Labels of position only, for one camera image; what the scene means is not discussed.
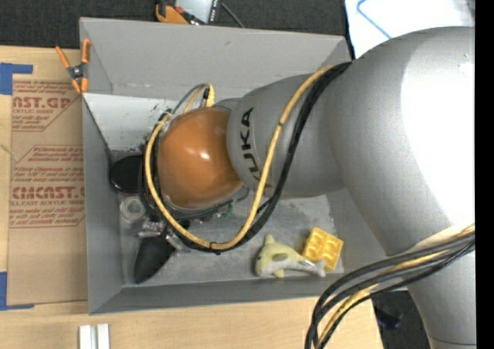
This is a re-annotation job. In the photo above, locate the black rubber bulb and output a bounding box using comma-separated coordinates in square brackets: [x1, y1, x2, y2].
[133, 236, 175, 285]

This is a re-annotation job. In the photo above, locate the grey metal bin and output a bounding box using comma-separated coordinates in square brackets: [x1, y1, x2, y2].
[79, 17, 408, 316]

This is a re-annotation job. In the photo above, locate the clear glass jar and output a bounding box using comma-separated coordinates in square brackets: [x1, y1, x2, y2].
[118, 195, 150, 227]

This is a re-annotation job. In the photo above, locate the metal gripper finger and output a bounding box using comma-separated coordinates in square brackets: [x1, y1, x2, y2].
[140, 221, 167, 239]
[165, 232, 184, 252]

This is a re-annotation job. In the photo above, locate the black round disc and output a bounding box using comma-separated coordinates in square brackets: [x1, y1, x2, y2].
[109, 154, 146, 192]

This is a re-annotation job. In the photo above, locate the yellow-green toy dolphin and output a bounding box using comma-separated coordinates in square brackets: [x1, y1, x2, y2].
[253, 234, 327, 280]

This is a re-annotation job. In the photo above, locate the yellow toy brick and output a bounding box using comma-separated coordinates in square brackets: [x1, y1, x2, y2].
[300, 226, 344, 273]

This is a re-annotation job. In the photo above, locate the brown cardboard board red print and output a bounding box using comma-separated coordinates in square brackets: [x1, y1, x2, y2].
[0, 45, 90, 312]

